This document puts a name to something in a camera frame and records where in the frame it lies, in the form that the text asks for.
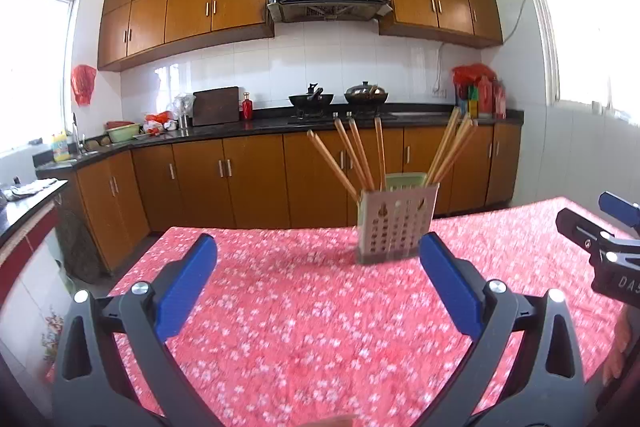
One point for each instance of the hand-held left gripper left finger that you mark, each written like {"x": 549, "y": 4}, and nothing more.
{"x": 187, "y": 287}

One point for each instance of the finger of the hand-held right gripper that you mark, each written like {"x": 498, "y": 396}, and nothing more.
{"x": 615, "y": 267}
{"x": 622, "y": 209}

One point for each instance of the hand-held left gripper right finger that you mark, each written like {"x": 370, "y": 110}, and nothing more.
{"x": 450, "y": 287}

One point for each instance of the perforated metal chopstick holder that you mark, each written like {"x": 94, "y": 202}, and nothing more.
{"x": 395, "y": 227}

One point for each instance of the person's right hand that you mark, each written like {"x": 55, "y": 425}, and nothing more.
{"x": 617, "y": 357}

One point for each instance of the red floral tablecloth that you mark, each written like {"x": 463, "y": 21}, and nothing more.
{"x": 310, "y": 307}

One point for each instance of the brown lower kitchen cabinets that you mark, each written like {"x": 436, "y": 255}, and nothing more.
{"x": 255, "y": 177}

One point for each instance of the green basin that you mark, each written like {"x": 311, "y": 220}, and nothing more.
{"x": 122, "y": 134}

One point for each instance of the red and white plastic bag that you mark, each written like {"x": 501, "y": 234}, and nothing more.
{"x": 160, "y": 123}

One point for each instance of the large bright window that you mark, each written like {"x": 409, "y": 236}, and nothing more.
{"x": 590, "y": 37}

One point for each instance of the clear plastic bag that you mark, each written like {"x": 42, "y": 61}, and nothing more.
{"x": 183, "y": 109}

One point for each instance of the black kitchen countertop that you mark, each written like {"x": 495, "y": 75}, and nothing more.
{"x": 270, "y": 124}

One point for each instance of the dark wooden cutting board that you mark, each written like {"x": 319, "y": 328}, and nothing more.
{"x": 216, "y": 107}

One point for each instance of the white cloth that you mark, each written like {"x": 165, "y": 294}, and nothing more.
{"x": 32, "y": 189}

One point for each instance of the metal faucet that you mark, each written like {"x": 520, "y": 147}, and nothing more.
{"x": 77, "y": 137}

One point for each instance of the yellow dish soap bottle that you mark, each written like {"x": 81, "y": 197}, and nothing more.
{"x": 61, "y": 149}

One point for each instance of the red bags with bottles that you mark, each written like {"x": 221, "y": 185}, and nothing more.
{"x": 477, "y": 89}

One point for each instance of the red bottle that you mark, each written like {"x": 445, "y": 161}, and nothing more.
{"x": 247, "y": 108}

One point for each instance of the gas stove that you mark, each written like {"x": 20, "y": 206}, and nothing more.
{"x": 340, "y": 116}

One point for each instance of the wok with lid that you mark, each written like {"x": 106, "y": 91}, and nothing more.
{"x": 365, "y": 96}

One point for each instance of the red hanging plastic bag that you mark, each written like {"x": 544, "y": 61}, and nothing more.
{"x": 83, "y": 84}

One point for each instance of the small kitchen window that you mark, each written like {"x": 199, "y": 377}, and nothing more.
{"x": 35, "y": 72}

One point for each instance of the wall outlet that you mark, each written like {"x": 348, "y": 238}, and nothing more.
{"x": 439, "y": 93}

